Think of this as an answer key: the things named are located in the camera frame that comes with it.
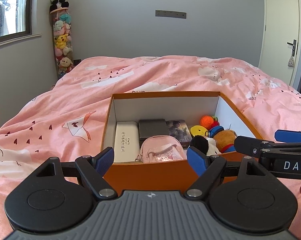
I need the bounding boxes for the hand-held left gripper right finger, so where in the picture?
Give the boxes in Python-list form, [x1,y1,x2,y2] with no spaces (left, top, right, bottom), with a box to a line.
[183,146,270,201]

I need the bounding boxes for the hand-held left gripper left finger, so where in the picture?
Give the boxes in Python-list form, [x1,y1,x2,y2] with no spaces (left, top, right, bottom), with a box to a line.
[32,147,117,200]

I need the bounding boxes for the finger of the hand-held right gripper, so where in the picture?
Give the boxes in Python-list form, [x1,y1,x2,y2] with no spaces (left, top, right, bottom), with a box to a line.
[234,135,301,159]
[274,129,301,143]

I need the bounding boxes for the white plush cat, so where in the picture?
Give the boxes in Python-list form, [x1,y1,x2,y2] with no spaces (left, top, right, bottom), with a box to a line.
[190,135,221,156]

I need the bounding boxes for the white glasses case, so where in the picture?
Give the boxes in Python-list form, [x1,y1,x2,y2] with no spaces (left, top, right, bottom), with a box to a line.
[113,121,137,164]

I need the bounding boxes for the yellow plastic toy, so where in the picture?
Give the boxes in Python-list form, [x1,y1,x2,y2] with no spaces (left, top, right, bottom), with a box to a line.
[190,125,210,138]

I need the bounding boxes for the figure print card box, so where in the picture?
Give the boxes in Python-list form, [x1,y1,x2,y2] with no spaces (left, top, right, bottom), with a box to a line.
[165,119,192,143]

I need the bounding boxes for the pink plush pouch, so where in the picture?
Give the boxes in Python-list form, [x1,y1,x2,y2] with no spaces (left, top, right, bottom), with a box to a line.
[135,135,187,164]

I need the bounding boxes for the red crochet fruit charm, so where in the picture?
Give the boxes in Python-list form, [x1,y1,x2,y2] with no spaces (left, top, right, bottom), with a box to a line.
[200,115,220,131]

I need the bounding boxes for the orange cardboard box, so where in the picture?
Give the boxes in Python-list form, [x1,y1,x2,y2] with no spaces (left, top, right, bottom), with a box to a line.
[101,91,266,193]

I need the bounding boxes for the black gift box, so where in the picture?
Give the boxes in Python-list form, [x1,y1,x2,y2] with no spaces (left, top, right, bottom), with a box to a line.
[138,119,167,143]

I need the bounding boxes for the pink printed blanket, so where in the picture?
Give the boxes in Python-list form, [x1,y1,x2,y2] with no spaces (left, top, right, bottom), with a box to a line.
[0,55,301,230]

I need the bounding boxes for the white door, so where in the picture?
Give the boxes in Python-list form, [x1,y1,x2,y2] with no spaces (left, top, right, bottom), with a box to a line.
[259,0,301,86]

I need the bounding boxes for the clear tube of plush toys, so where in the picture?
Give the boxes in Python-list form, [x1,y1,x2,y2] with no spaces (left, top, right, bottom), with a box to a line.
[49,7,75,79]

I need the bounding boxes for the panda plush toy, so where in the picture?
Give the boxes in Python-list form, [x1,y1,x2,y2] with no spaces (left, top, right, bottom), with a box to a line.
[50,0,70,12]

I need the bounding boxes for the window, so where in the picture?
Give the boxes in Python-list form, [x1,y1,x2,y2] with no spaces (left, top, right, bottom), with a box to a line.
[0,0,32,47]

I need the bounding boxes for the black door handle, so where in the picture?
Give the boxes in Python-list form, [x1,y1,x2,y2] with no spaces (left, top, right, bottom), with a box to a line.
[287,39,297,57]

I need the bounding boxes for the grey wall socket strip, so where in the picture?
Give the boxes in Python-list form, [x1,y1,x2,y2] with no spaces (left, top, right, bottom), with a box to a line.
[155,10,187,19]

